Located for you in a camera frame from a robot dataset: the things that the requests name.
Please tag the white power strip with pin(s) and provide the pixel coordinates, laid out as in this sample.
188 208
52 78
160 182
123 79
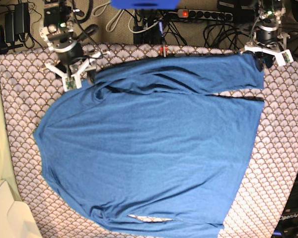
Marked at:
204 15

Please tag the right image gripper body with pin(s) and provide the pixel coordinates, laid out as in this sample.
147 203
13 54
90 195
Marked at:
266 37

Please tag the blue long-sleeve T-shirt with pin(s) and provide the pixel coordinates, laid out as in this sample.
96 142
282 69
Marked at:
151 148

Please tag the orange black table clamp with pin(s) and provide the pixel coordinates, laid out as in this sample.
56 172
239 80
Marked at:
163 51

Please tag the fan-patterned tablecloth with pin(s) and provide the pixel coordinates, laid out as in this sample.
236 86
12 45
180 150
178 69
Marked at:
27 90

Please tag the blue box overhead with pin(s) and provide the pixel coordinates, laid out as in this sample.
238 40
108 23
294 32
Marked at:
144 4

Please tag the left image gripper body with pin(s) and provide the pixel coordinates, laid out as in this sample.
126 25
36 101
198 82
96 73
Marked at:
73 61

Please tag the black power adapter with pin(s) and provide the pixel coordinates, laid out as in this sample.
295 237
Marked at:
17 23

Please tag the black OpenArm box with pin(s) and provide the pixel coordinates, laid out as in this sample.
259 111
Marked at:
288 224

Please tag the white plastic bin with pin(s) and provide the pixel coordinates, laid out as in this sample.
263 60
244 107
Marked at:
16 220

